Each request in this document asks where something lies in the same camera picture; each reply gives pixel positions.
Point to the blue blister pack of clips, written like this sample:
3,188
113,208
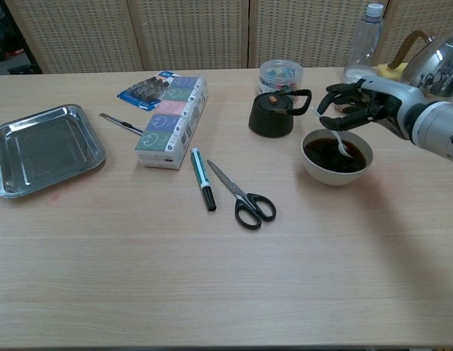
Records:
140,93

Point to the yellow sponge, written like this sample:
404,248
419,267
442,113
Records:
387,71

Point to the silver utility knife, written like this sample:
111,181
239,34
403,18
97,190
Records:
118,122

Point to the clear plastic water bottle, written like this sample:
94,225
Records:
366,44

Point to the white plastic spoon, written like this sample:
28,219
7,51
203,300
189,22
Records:
342,146

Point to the dark brown liquid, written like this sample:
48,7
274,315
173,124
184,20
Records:
323,155

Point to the green white marker pen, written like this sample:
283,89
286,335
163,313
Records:
201,172

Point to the stainless steel tray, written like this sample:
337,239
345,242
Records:
47,150

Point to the small black teapot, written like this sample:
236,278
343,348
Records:
270,122

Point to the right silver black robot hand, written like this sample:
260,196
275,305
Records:
383,106

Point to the colourful tissue pack bundle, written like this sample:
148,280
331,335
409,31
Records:
167,124

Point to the clear jar of colourful clips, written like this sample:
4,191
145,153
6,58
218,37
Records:
279,75

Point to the woven rattan folding screen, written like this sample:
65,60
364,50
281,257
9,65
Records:
193,33

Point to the white bowl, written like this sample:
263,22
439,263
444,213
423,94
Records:
336,178

